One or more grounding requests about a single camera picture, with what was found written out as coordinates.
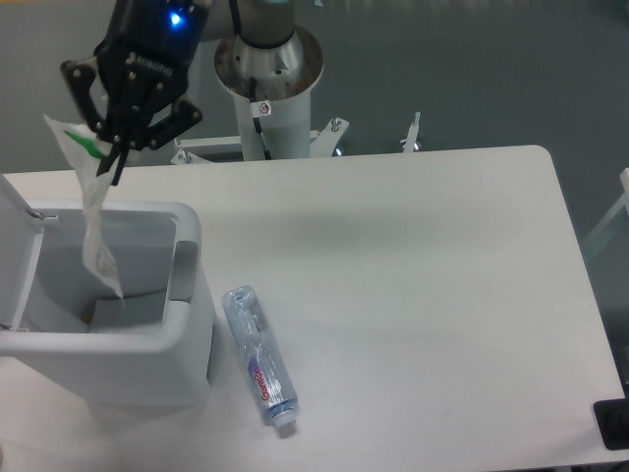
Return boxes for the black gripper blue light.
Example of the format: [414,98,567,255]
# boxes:
[60,1,208,186]

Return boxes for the white plastic wrapper bag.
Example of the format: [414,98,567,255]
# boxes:
[43,114,124,299]

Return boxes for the crushed clear plastic water bottle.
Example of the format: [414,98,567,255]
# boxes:
[221,285,299,439]

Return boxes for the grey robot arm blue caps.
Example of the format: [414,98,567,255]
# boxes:
[60,1,295,183]

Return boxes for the white open trash can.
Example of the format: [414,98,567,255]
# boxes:
[1,181,216,406]

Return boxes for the glass white furniture at right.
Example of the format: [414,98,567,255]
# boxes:
[582,168,628,264]

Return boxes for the black device at table edge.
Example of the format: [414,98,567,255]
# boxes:
[594,398,628,450]

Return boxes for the black cable on pedestal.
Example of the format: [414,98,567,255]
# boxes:
[248,77,274,161]

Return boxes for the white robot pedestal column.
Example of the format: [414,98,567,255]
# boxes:
[214,26,323,136]

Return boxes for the white pedestal base frame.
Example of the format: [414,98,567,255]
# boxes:
[169,111,424,166]

